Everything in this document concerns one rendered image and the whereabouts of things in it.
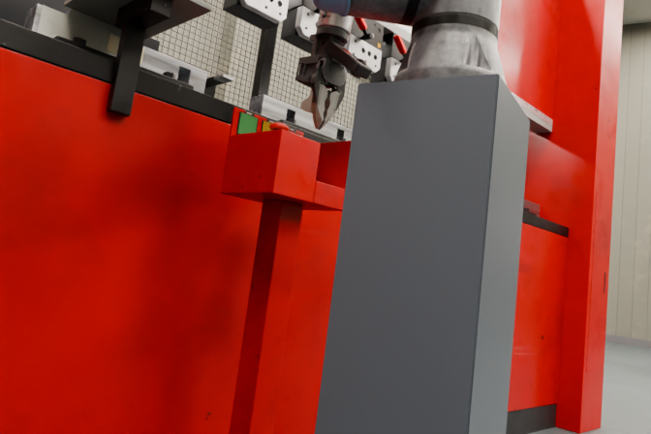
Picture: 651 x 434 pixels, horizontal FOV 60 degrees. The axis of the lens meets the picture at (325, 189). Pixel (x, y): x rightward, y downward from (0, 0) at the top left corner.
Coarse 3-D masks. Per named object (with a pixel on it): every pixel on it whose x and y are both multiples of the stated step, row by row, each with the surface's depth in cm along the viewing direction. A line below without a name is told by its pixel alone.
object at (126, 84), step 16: (144, 0) 102; (160, 0) 101; (128, 16) 106; (144, 16) 103; (160, 16) 102; (128, 32) 106; (144, 32) 108; (128, 48) 106; (128, 64) 106; (112, 80) 105; (128, 80) 106; (112, 96) 104; (128, 96) 106; (112, 112) 105; (128, 112) 106
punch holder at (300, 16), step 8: (296, 0) 157; (304, 0) 156; (288, 8) 160; (296, 8) 157; (304, 8) 155; (312, 8) 158; (288, 16) 159; (296, 16) 156; (304, 16) 155; (312, 16) 157; (288, 24) 159; (296, 24) 155; (304, 24) 155; (312, 24) 157; (288, 32) 158; (296, 32) 156; (304, 32) 155; (312, 32) 157; (288, 40) 160; (296, 40) 160; (304, 40) 159; (304, 48) 165
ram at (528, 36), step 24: (504, 0) 238; (528, 0) 254; (552, 0) 273; (384, 24) 181; (504, 24) 238; (528, 24) 254; (552, 24) 273; (504, 48) 238; (528, 48) 254; (552, 48) 272; (504, 72) 237; (528, 72) 253; (552, 72) 272; (528, 96) 253; (552, 96) 272
